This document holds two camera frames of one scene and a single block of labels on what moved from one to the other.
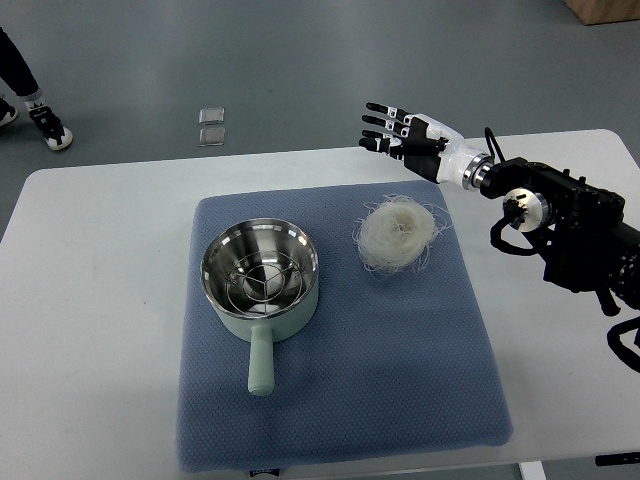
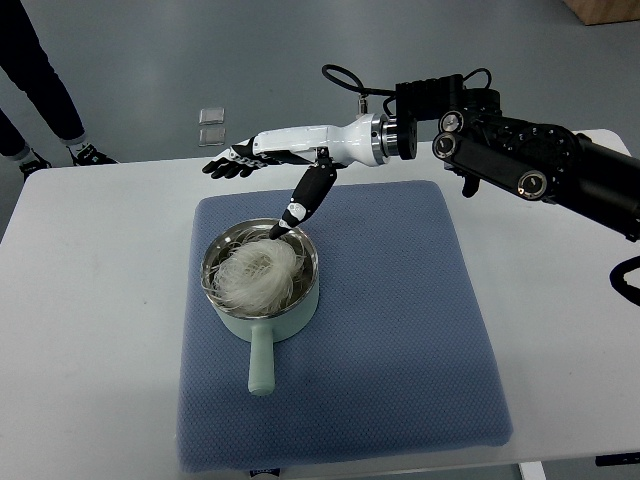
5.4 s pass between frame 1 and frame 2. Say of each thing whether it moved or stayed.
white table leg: stayed
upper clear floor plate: stayed
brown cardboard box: stayed
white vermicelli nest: moved
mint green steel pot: stayed
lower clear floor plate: stayed
